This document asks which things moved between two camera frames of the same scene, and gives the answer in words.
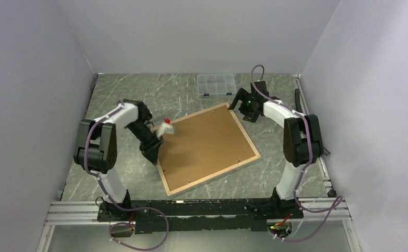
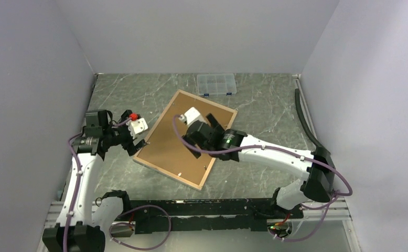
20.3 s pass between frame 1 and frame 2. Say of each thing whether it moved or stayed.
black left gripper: moved
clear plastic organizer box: stayed
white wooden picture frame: moved
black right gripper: moved
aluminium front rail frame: stayed
